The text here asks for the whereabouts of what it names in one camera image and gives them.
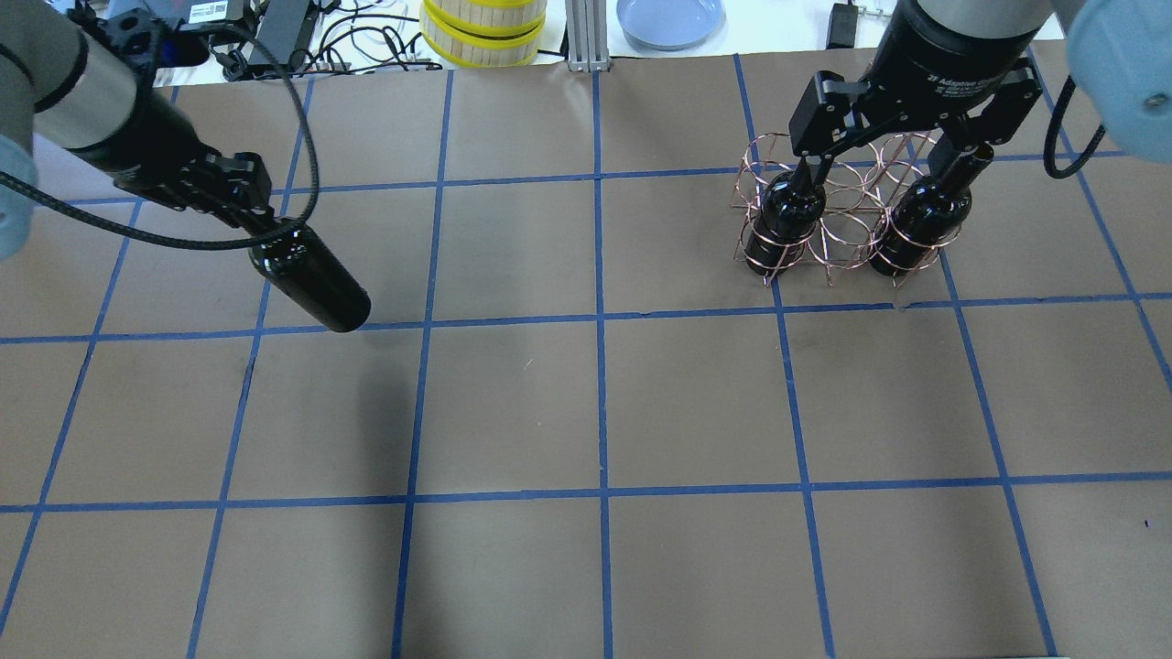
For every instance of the dark wine bottle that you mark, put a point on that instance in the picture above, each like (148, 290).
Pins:
(303, 268)

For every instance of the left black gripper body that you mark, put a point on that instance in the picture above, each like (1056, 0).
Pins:
(139, 139)

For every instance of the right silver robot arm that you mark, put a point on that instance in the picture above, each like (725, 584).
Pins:
(1117, 54)

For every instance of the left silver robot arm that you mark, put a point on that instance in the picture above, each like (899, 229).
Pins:
(62, 83)

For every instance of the dark bottle in basket far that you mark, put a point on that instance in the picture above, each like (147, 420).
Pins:
(788, 210)

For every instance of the dark bottle in basket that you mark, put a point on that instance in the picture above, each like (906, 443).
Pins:
(928, 213)
(788, 210)

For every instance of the aluminium frame post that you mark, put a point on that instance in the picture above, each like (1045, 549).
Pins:
(586, 30)

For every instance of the dark bottle in basket near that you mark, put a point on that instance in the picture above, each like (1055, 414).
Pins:
(928, 213)

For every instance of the blue plate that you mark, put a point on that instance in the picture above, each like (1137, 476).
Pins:
(669, 25)

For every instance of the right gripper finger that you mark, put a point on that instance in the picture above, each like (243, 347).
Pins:
(835, 116)
(967, 140)

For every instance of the black power adapter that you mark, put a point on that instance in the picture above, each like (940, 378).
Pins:
(842, 27)

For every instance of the copper wire wine basket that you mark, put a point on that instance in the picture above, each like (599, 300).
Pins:
(861, 200)

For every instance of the large black power brick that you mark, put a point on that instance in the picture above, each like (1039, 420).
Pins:
(285, 28)

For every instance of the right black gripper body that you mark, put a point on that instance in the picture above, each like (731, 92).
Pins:
(934, 57)

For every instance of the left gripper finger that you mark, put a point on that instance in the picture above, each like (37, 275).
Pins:
(235, 188)
(256, 221)

